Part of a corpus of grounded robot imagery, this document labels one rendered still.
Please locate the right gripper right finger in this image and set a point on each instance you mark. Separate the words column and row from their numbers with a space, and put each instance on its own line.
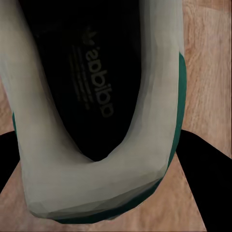
column 209, row 175

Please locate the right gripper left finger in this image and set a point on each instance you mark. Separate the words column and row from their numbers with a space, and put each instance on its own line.
column 9, row 157

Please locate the gym shoe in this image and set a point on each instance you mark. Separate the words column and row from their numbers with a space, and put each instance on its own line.
column 97, row 90

